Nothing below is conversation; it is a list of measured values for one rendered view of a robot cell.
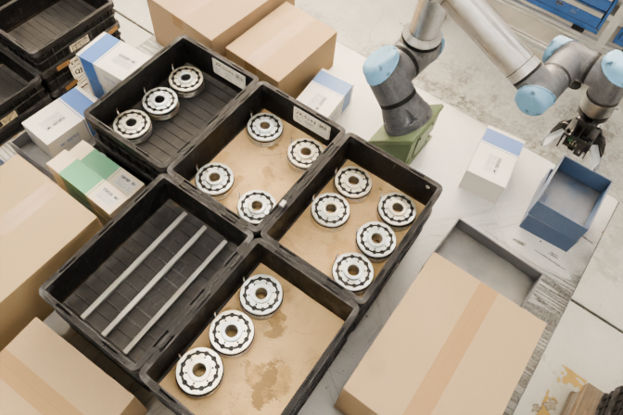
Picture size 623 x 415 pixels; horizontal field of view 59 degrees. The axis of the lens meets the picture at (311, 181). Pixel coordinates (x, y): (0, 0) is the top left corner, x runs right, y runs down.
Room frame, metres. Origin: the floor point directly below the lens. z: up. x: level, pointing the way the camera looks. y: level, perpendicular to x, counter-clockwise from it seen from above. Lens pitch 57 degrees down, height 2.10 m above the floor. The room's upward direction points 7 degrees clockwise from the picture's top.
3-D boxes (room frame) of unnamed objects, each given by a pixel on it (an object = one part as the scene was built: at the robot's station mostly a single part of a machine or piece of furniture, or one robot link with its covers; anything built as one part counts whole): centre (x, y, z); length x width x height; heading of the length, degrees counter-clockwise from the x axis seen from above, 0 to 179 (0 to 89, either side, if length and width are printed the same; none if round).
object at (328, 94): (1.18, 0.00, 0.75); 0.20 x 0.12 x 0.09; 155
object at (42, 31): (1.63, 1.10, 0.37); 0.40 x 0.30 x 0.45; 149
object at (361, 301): (0.69, -0.12, 0.92); 0.40 x 0.30 x 0.02; 150
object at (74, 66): (1.56, 0.95, 0.41); 0.31 x 0.02 x 0.16; 149
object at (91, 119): (0.99, 0.41, 0.92); 0.40 x 0.30 x 0.02; 150
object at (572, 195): (0.89, -0.74, 0.81); 0.20 x 0.15 x 0.07; 150
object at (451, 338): (0.37, -0.35, 0.80); 0.40 x 0.30 x 0.20; 150
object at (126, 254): (0.49, 0.34, 0.87); 0.40 x 0.30 x 0.11; 150
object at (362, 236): (0.65, -0.18, 0.86); 0.10 x 0.10 x 0.01
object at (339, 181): (0.82, -0.11, 0.86); 0.10 x 0.10 x 0.01
